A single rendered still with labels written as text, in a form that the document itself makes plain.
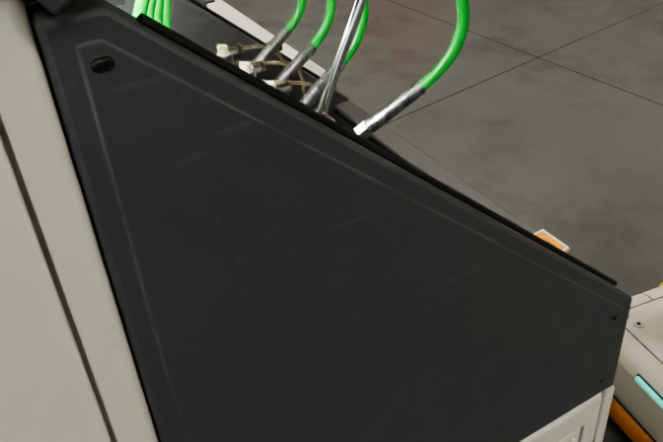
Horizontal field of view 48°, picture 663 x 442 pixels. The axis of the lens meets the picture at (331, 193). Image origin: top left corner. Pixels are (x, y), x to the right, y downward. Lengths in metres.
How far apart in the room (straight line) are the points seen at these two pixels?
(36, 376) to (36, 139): 0.18
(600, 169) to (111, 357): 2.59
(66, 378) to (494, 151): 2.62
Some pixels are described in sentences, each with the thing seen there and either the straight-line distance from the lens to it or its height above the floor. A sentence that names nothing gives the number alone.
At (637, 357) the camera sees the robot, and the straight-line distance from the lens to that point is 1.88.
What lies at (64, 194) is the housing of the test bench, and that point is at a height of 1.34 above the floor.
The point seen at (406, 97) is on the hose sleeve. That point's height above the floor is 1.19.
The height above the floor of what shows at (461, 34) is 1.26.
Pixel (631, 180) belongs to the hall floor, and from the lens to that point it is 2.98.
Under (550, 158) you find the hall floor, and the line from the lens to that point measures 3.04.
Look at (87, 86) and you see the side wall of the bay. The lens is 0.45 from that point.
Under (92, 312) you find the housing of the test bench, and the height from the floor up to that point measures 1.25.
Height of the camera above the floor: 1.59
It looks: 34 degrees down
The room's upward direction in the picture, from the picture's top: 4 degrees counter-clockwise
